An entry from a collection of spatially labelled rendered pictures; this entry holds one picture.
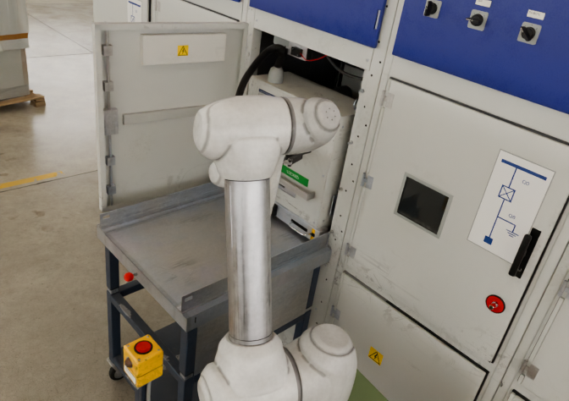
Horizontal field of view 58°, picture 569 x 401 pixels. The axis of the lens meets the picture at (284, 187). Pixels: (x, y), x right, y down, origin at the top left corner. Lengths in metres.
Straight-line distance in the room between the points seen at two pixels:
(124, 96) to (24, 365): 1.38
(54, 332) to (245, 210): 1.93
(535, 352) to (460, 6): 1.01
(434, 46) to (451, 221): 0.53
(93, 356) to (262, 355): 1.64
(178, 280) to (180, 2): 1.31
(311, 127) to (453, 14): 0.63
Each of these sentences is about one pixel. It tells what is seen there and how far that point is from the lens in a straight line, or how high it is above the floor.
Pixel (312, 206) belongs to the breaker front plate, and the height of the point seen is 1.00.
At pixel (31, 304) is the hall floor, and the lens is 3.07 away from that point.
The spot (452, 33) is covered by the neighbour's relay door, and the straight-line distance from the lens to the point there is 1.56.
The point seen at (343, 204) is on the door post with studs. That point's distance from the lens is 1.93.
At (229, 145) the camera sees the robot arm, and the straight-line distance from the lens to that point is 1.05.
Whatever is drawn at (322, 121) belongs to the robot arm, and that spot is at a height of 1.61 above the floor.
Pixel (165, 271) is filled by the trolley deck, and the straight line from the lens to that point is 1.84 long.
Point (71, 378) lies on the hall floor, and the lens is 2.67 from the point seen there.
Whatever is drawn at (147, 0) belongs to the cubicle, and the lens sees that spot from 2.79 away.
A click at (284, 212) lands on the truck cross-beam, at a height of 0.91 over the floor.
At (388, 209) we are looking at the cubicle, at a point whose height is 1.15.
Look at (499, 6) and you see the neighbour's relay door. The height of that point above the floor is 1.85.
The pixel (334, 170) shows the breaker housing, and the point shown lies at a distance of 1.92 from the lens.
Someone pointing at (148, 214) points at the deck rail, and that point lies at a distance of 2.14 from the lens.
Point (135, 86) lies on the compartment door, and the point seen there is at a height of 1.34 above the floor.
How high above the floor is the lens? 1.99
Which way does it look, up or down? 28 degrees down
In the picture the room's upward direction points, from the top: 9 degrees clockwise
